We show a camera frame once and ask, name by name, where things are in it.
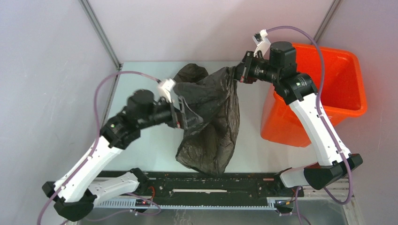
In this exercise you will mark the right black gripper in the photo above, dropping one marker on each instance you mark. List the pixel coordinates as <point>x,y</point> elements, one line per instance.
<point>242,71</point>

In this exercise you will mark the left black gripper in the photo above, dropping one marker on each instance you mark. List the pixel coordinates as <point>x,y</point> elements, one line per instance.
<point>190,117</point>

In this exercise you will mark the black plastic trash bag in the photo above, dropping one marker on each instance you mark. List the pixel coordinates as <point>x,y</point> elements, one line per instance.
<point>208,147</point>

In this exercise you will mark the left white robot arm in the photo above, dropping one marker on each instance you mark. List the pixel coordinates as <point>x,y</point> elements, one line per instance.
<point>75,195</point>

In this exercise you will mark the orange plastic trash bin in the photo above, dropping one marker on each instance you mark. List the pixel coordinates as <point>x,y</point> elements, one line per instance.
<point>343,95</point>

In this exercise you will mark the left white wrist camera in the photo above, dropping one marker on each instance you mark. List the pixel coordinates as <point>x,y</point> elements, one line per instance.
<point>164,89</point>

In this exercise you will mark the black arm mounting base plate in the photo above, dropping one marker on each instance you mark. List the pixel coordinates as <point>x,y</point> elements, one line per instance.
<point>229,189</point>

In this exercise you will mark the grey cable duct strip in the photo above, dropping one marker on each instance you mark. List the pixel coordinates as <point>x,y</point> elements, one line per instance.
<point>125,203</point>

